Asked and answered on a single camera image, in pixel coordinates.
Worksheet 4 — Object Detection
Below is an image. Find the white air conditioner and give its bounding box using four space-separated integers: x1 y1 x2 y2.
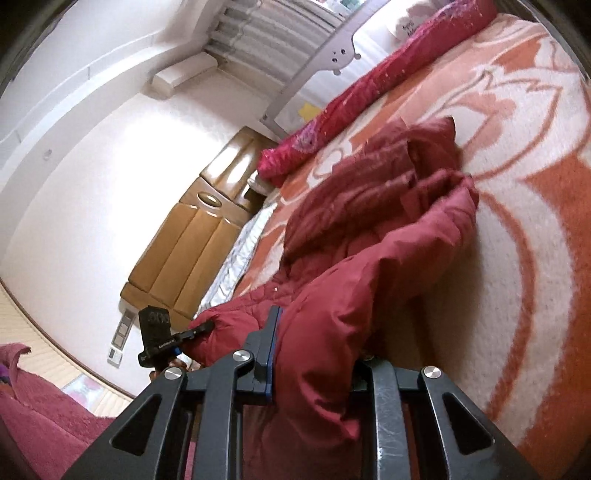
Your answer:
151 52 218 98

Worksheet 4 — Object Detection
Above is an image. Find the grey bed guard rail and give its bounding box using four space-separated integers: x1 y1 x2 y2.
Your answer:
262 1 448 138

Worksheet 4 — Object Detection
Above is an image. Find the white wall switch panel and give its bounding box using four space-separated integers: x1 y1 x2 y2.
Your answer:
107 310 135 369

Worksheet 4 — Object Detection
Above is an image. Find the red floral rolled quilt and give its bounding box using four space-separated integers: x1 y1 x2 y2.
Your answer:
257 0 497 187

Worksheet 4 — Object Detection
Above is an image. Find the pink fleece sleeve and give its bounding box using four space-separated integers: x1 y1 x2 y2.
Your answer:
1 343 112 479

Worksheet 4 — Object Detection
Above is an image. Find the white striped pillow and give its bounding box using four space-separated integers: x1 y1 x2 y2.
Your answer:
193 202 277 318

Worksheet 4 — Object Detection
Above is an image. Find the dark red puffer jacket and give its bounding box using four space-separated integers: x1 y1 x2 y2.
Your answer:
185 117 479 479

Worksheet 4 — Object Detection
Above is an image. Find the orange white floral blanket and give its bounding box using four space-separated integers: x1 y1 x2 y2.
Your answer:
238 14 590 479

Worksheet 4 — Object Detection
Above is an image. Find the grey striped curtain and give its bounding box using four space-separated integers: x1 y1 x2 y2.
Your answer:
205 1 344 87

